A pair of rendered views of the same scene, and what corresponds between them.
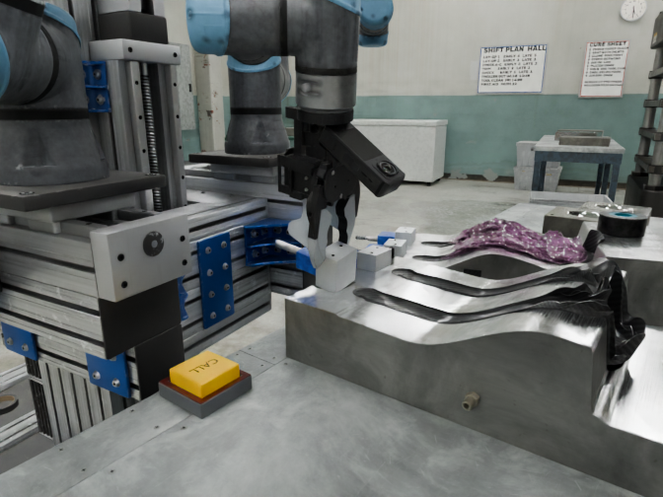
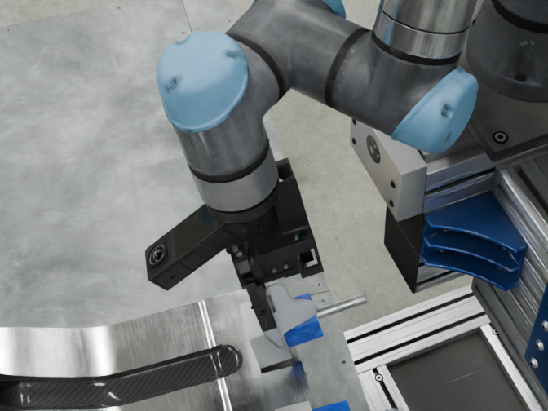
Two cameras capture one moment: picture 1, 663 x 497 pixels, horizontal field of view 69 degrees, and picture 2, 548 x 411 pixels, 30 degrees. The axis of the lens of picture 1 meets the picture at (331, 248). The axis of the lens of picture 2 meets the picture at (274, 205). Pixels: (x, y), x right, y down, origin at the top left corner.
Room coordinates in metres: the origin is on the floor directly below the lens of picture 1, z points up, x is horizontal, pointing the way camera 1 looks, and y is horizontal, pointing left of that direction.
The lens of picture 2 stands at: (1.05, -0.40, 1.88)
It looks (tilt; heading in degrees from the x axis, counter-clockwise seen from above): 53 degrees down; 133
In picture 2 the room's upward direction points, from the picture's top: 4 degrees counter-clockwise
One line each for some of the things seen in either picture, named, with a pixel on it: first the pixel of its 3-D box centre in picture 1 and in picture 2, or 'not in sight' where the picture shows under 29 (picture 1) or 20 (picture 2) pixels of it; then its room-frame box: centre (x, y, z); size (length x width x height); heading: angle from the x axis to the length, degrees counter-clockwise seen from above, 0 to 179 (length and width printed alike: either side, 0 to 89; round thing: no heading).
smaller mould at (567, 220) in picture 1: (590, 228); not in sight; (1.23, -0.68, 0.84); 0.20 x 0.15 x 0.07; 54
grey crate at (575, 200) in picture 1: (566, 209); not in sight; (3.94, -1.94, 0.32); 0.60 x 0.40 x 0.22; 69
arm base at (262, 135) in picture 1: (257, 129); not in sight; (1.15, 0.17, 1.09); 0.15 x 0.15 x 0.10
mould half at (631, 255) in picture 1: (513, 257); not in sight; (0.91, -0.36, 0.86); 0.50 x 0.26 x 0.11; 71
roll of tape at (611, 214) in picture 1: (622, 223); not in sight; (0.89, -0.55, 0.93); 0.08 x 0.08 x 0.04
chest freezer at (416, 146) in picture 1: (393, 150); not in sight; (7.79, -0.97, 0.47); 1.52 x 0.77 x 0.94; 65
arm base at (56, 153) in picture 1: (48, 144); (539, 20); (0.72, 0.41, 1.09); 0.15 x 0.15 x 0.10
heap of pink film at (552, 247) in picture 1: (513, 237); not in sight; (0.91, -0.35, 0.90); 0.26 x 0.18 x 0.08; 71
